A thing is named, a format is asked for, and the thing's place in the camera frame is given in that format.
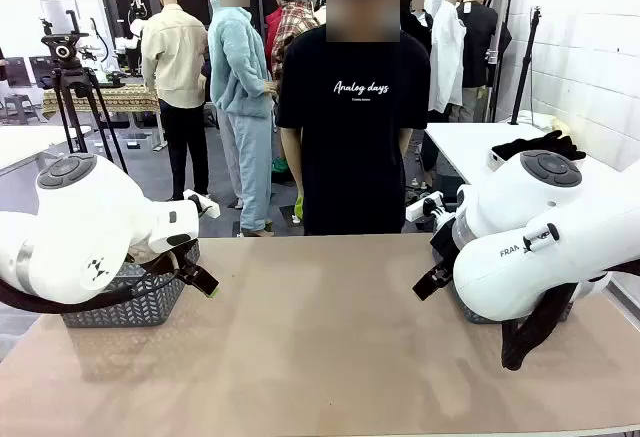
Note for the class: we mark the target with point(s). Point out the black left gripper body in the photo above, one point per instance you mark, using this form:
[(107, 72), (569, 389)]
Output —
[(184, 257)]

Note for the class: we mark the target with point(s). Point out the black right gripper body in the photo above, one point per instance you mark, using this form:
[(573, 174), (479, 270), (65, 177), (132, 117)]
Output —
[(444, 247)]

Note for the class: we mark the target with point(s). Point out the person's left forearm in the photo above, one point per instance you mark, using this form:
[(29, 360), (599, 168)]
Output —
[(406, 142)]

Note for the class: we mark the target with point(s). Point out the person's right forearm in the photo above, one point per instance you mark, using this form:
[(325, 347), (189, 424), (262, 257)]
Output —
[(291, 157)]

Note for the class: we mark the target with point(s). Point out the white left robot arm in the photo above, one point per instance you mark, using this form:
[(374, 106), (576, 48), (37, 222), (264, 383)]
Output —
[(75, 227)]

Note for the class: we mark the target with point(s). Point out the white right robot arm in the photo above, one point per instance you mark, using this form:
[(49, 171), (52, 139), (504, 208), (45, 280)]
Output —
[(500, 277)]

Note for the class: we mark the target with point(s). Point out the grey plastic lattice basket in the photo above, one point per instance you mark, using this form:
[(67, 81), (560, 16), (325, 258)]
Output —
[(480, 316), (125, 307)]

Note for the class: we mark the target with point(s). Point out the large white table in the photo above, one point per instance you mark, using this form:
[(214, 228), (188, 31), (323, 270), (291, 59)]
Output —
[(470, 142)]

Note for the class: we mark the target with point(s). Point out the person in black t-shirt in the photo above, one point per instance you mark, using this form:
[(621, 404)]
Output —
[(350, 157)]

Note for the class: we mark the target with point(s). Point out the black gloves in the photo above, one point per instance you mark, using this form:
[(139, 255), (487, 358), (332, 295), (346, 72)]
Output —
[(540, 143)]

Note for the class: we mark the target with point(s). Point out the cream cloth bundle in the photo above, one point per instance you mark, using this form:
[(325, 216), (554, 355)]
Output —
[(545, 119)]

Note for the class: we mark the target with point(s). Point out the table with patterned cloth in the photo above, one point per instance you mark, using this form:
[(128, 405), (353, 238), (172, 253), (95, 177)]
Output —
[(120, 98)]

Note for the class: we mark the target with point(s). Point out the mannequin in white shirt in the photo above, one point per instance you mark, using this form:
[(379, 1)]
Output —
[(447, 57)]

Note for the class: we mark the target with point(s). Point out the mannequin in blue fleece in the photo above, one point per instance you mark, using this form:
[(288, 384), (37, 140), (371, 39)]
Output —
[(237, 72)]

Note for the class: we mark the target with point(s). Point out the small white table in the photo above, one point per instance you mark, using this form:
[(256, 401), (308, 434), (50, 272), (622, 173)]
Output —
[(25, 144)]

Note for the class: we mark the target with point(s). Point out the mannequin in cream jacket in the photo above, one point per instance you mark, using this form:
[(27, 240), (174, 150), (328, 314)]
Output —
[(172, 57)]

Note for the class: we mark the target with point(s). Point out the black light stand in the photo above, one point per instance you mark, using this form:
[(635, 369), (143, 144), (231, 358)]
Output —
[(526, 62)]

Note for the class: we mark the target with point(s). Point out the mannequin in black jacket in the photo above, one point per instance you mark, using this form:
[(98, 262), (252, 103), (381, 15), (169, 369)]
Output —
[(477, 42)]

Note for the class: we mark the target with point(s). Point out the mannequin in dark jacket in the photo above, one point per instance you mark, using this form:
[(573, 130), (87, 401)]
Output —
[(417, 27)]

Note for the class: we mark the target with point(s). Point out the grey step stool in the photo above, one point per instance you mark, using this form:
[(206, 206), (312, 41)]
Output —
[(20, 107)]

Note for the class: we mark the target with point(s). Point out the black leaning stand poles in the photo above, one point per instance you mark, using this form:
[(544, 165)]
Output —
[(502, 32)]

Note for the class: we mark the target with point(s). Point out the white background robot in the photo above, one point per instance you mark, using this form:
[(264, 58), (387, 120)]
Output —
[(136, 7)]

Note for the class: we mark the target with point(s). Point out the mannequin in plaid hooded shirt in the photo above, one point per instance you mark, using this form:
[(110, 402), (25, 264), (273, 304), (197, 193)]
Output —
[(295, 22)]

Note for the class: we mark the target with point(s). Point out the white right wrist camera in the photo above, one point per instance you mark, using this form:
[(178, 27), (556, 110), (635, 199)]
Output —
[(417, 211)]

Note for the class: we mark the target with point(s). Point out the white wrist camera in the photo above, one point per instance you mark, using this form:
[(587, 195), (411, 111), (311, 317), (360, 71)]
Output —
[(205, 207), (417, 211)]

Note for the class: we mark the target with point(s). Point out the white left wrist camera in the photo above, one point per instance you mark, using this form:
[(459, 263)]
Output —
[(205, 207)]

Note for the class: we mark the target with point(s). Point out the black camera tripod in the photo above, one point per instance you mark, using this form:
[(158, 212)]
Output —
[(75, 82)]

